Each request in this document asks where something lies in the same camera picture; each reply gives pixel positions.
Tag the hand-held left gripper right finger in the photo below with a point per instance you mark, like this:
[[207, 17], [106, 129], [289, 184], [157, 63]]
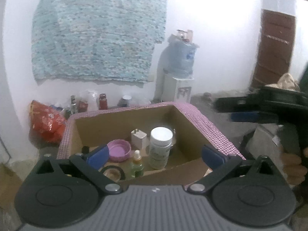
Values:
[[211, 156]]

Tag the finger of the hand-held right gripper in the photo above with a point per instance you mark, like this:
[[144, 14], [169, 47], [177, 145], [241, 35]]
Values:
[[233, 104], [243, 117]]

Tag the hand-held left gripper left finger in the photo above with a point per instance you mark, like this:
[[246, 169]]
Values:
[[98, 155]]

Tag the black cylinder tube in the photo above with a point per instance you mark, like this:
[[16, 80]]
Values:
[[85, 150]]

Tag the pink collapsible bowl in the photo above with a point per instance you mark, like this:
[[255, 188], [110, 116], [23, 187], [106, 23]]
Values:
[[119, 149]]

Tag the black tape roll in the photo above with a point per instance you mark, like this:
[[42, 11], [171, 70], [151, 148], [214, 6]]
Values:
[[121, 173]]

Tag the brown cardboard box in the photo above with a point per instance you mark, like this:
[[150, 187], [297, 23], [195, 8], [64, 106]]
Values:
[[96, 125]]

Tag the green dropper bottle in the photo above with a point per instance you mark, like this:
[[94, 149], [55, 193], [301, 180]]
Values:
[[136, 167]]

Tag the white charger plug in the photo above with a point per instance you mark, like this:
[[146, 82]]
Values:
[[138, 139]]

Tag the white supplement bottle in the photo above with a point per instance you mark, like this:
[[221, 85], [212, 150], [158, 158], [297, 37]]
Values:
[[160, 149]]

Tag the person's right hand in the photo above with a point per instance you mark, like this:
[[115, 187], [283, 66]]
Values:
[[292, 166]]

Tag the pale cloth bundle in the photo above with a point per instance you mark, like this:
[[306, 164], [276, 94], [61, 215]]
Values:
[[286, 81]]

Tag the red packet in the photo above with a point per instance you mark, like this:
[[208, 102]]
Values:
[[83, 105]]

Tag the red lidded jar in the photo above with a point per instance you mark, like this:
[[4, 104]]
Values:
[[102, 102]]

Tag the brown wooden door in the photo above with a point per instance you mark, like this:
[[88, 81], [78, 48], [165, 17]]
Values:
[[274, 48]]

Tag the dark glass bottle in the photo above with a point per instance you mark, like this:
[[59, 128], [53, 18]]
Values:
[[73, 105]]

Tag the clear plastic bag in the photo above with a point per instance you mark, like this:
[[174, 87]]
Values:
[[92, 98]]

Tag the round metal tin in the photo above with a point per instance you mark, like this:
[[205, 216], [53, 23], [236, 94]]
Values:
[[126, 101]]

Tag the red plastic bag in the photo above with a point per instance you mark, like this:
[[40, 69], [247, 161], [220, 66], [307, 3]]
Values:
[[45, 120]]

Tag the small pink bottle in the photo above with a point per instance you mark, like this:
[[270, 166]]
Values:
[[190, 35]]

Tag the small clear bottle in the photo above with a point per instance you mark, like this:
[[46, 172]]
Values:
[[180, 33]]

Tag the small cardboard box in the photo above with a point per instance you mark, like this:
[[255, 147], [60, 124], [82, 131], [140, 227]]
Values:
[[9, 185]]

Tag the floral wall cloth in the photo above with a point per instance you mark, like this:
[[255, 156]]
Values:
[[96, 28]]

